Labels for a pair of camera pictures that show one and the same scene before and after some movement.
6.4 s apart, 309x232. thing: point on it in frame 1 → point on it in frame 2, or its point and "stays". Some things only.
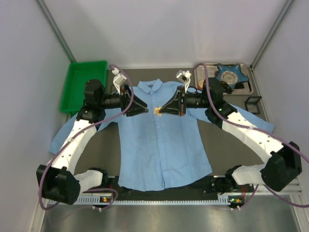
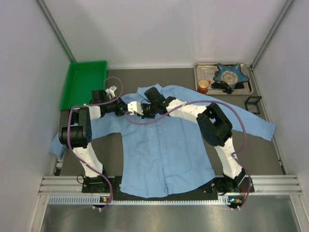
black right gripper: x=181 y=100 → x=146 y=109
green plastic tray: x=73 y=96 stays
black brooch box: x=251 y=104 stays
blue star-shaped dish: x=231 y=74 stays
